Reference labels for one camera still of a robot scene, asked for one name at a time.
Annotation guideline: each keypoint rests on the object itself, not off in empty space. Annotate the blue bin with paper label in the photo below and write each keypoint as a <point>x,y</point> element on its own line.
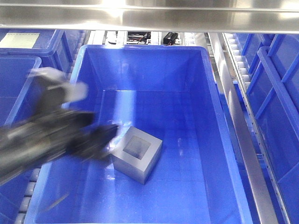
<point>55,47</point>

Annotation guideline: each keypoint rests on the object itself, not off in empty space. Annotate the large blue target bin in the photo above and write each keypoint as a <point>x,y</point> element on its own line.
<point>173,161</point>

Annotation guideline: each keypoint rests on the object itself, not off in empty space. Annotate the gray hollow cube base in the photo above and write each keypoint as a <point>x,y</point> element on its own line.
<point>136,154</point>

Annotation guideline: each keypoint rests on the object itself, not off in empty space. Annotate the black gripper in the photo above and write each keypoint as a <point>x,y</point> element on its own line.
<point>66,132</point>

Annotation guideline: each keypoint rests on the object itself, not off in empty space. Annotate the blue bin right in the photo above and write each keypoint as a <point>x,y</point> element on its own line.
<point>269,64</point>

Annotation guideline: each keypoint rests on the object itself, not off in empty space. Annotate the black electronic box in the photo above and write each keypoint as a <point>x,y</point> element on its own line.
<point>170,38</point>

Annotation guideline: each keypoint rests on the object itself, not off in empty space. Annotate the stainless steel shelf rack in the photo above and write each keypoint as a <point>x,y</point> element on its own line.
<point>244,16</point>

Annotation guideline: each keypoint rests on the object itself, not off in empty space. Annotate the steel roller conveyor rail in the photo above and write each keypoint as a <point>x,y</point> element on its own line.
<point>224,56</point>

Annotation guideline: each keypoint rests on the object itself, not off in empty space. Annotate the blue bin left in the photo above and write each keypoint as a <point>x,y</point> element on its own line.
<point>15,97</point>

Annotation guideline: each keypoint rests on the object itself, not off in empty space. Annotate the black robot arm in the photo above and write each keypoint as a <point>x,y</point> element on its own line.
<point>15,143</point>

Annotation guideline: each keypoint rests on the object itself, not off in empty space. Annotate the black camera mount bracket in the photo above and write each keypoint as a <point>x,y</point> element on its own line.
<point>56,90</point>

